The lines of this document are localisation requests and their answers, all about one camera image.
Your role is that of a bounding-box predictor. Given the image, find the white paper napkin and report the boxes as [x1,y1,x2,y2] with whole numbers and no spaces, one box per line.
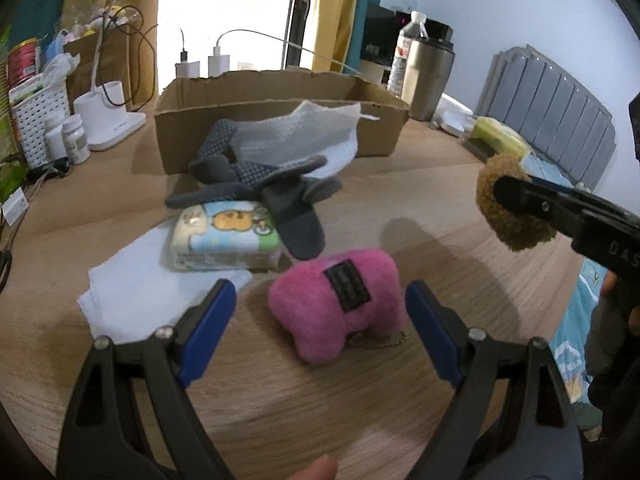
[76,224,254,345]

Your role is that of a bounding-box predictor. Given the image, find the white plastic basket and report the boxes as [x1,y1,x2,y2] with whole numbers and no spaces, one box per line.
[8,80,71,169]

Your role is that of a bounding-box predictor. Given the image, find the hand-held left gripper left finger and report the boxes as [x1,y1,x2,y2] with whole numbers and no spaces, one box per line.
[56,278,238,480]

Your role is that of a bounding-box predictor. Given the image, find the white mesh cloth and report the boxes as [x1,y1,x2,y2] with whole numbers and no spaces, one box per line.
[234,100,364,182]

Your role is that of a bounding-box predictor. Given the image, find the narrow yellow curtain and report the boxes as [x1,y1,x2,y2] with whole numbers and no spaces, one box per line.
[312,0,367,74]

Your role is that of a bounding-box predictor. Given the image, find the white container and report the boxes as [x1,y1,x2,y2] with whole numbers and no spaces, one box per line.
[431,94,476,137]

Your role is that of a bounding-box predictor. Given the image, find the steel tumbler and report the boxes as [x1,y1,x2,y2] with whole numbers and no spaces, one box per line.
[400,35,456,122]

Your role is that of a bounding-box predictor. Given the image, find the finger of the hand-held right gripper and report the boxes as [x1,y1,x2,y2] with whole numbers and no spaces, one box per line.
[524,174,595,197]
[491,173,582,234]

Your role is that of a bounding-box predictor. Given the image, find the clear plastic bag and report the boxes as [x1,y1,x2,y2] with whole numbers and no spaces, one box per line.
[42,52,82,87]

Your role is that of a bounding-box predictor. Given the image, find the brown paper bag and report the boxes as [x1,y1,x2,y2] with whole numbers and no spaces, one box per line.
[62,31,134,107]

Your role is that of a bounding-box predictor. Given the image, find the clear water bottle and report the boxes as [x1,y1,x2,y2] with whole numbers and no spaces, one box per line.
[387,10,431,99]

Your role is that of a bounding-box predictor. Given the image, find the red can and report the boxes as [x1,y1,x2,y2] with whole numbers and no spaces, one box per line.
[7,37,44,97]

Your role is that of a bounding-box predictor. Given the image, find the white cabinet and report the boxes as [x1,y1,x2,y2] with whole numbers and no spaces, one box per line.
[358,57,394,87]

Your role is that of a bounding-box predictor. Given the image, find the white charger with black cable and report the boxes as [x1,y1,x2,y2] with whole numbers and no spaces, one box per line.
[174,30,201,80]

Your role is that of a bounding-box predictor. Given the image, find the grey dotted glove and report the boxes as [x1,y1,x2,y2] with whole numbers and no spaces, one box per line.
[187,118,261,187]
[165,155,344,262]

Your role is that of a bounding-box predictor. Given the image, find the person's left hand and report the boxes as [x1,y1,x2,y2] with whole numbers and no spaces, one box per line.
[282,454,338,480]

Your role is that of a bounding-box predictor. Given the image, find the black door frame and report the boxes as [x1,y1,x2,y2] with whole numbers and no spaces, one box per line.
[284,0,327,69]

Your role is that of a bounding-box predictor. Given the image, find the blue plastic packet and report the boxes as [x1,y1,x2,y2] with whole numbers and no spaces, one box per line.
[42,29,69,62]

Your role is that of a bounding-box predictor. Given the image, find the cardboard box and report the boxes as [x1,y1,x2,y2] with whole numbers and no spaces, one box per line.
[153,67,412,177]

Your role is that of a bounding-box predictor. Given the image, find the white desk lamp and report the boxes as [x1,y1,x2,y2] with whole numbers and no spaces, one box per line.
[73,0,167,152]

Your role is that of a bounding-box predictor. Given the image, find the black speaker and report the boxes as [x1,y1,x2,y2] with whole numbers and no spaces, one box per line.
[364,2,402,67]

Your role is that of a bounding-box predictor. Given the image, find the white charging cable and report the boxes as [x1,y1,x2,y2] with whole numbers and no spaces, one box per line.
[217,29,353,75]

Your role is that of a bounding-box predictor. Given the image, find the wide teal curtain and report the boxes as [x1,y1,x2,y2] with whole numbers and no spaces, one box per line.
[7,0,77,58]

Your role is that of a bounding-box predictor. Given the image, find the printed tissue pack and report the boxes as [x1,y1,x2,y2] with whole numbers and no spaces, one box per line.
[164,200,285,274]

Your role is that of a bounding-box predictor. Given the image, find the green package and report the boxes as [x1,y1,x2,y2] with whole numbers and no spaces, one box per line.
[0,24,29,202]

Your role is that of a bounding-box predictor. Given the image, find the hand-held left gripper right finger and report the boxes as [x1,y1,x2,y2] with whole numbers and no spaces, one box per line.
[404,280,586,480]

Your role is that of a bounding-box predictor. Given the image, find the person's right hand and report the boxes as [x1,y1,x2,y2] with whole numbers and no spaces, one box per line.
[599,267,640,333]

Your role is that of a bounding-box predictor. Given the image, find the yellow sponge item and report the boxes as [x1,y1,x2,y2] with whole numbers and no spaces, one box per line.
[462,115,532,162]

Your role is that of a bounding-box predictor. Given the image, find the black electronic box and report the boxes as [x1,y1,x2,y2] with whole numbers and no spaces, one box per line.
[395,9,454,45]

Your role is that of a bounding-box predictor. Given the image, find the grey padded headboard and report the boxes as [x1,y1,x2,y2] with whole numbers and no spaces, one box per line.
[472,44,617,194]

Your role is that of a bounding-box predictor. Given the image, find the brown plush toy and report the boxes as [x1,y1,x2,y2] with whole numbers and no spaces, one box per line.
[475,153,558,253]

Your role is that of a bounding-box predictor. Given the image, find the pink plush toy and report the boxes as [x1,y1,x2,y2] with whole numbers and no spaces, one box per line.
[266,247,405,366]

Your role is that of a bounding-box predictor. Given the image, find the bag of small plush toys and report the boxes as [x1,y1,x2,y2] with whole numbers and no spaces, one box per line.
[64,4,130,42]

